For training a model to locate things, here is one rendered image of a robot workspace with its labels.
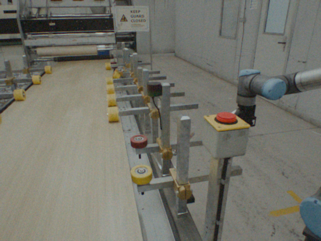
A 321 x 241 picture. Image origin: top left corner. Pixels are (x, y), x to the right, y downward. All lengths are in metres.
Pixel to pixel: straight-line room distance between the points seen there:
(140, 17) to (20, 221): 3.03
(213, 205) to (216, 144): 0.18
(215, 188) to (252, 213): 1.53
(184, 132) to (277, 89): 0.48
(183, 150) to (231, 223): 1.25
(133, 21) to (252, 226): 2.82
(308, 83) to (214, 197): 0.68
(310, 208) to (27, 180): 1.00
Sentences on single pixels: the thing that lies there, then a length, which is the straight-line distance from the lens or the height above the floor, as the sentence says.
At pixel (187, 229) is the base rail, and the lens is 0.93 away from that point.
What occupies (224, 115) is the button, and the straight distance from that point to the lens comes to 0.48.
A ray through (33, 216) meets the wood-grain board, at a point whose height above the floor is 0.90.
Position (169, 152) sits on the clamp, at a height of 0.86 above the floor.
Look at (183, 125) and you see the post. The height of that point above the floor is 1.10.
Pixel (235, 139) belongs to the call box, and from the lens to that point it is 0.47.
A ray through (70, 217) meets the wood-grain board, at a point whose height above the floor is 0.90.
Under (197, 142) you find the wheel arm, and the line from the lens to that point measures 1.15.
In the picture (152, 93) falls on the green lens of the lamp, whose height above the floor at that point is 1.14.
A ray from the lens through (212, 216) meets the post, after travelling 0.61.
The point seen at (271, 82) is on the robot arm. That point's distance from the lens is 1.03.
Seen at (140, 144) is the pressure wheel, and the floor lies 0.90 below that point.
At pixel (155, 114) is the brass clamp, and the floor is 0.95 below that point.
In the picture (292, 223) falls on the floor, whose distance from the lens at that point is 2.11.
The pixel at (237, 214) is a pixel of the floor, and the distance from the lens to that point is 2.02.
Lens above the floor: 1.41
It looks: 24 degrees down
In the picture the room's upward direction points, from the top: 1 degrees counter-clockwise
